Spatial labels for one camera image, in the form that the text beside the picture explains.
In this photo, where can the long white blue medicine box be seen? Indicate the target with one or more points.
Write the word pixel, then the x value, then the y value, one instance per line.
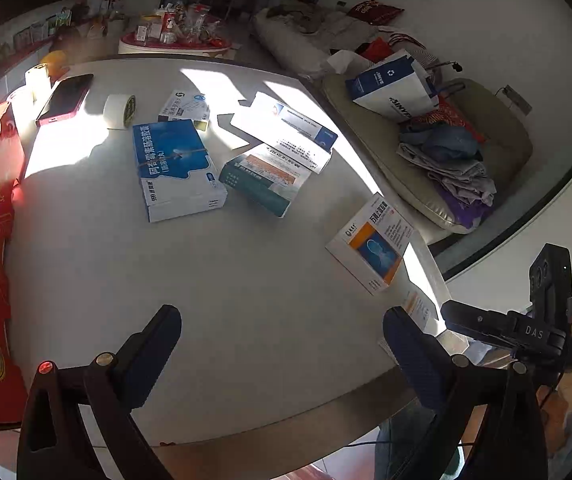
pixel 293 134

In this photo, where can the orange blue head medicine box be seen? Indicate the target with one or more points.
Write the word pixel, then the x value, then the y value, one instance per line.
pixel 371 246

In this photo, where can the red case smartphone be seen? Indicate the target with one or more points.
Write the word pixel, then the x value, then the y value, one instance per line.
pixel 66 100

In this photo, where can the white leaflet text box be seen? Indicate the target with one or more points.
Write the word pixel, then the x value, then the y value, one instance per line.
pixel 419 307

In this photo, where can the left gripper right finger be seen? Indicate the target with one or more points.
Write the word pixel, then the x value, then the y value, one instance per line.
pixel 510 443

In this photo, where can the blue capsule medicine box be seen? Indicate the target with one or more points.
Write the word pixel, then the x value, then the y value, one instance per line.
pixel 177 175

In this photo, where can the pile of folded clothes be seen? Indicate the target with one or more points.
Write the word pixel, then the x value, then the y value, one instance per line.
pixel 451 157

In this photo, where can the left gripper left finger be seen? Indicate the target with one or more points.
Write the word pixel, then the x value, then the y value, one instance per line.
pixel 54 443

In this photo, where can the red round coffee table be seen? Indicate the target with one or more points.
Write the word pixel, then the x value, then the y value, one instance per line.
pixel 176 29

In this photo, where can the white tape roll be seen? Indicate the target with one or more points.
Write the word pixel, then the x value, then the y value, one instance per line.
pixel 119 111

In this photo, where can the green orange cefixime medicine box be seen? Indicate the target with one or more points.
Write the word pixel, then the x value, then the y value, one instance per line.
pixel 268 177

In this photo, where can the orange fruit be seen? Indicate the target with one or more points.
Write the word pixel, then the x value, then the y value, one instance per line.
pixel 55 61

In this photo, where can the white repaglinide stamped box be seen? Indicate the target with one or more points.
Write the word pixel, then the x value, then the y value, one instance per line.
pixel 182 105

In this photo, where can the red cushion on sofa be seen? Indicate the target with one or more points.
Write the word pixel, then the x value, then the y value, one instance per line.
pixel 375 13

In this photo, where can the person right hand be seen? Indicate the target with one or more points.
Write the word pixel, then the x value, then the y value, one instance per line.
pixel 553 407

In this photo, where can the white sofa with blankets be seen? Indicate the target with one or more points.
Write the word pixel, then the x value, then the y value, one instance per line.
pixel 301 39

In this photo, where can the olive green armchair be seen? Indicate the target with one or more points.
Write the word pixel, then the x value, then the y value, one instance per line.
pixel 504 142

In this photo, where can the white blue paper shopping bag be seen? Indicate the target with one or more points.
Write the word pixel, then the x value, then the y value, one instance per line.
pixel 398 88

